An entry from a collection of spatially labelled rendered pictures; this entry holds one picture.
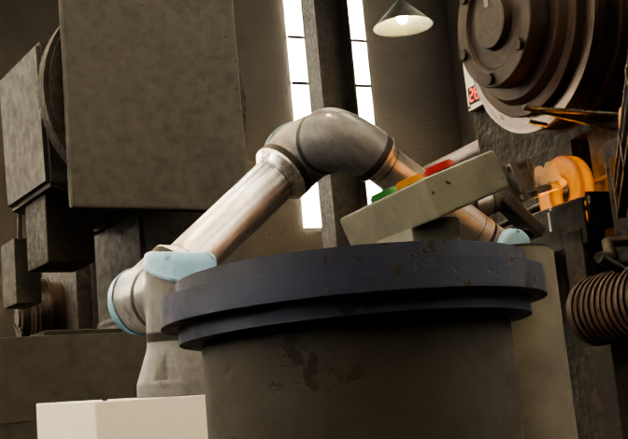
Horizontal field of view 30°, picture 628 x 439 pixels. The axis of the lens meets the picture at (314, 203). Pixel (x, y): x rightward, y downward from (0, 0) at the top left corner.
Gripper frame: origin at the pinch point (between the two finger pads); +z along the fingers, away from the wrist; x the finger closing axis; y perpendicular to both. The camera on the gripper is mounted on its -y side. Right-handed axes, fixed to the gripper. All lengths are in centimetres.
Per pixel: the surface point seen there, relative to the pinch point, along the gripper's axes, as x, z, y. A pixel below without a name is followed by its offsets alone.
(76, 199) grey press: 254, -30, 64
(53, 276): 501, 11, 61
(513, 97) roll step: 2.5, -2.9, 20.8
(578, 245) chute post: -8.5, -8.6, -12.7
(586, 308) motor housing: -29.5, -27.8, -23.1
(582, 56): -17.3, 1.3, 22.3
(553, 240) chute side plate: -0.4, -7.8, -10.3
